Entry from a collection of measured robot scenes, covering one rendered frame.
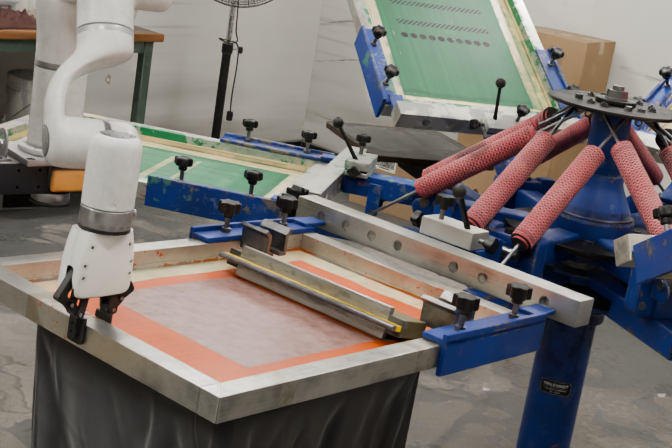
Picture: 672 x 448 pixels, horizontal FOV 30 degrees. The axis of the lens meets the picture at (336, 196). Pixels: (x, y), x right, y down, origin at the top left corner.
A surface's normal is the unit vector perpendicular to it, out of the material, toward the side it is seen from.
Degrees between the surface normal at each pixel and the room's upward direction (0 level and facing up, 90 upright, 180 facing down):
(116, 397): 97
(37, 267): 90
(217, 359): 2
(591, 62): 89
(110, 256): 91
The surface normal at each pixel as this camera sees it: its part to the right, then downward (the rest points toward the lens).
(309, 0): 0.74, 0.27
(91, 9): -0.32, -0.19
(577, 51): -0.54, 0.07
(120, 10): 0.66, -0.17
